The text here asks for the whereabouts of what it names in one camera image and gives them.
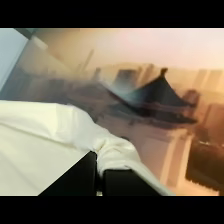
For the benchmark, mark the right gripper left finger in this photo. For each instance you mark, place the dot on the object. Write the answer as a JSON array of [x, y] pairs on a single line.
[[78, 180]]

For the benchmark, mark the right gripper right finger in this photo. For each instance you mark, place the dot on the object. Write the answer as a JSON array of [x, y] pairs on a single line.
[[128, 185]]

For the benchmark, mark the cream white garment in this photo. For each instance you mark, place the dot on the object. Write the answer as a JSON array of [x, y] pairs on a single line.
[[43, 143]]

